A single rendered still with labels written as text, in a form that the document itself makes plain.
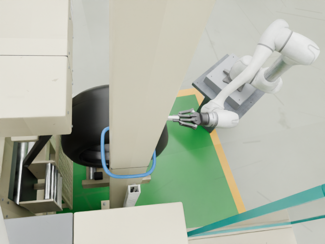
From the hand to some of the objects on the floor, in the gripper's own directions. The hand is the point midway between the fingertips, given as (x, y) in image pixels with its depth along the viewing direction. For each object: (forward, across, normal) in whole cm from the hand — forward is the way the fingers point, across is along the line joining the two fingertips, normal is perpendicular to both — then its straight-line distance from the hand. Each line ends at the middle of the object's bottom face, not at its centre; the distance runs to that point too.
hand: (172, 118), depth 157 cm
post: (+11, +32, +126) cm, 130 cm away
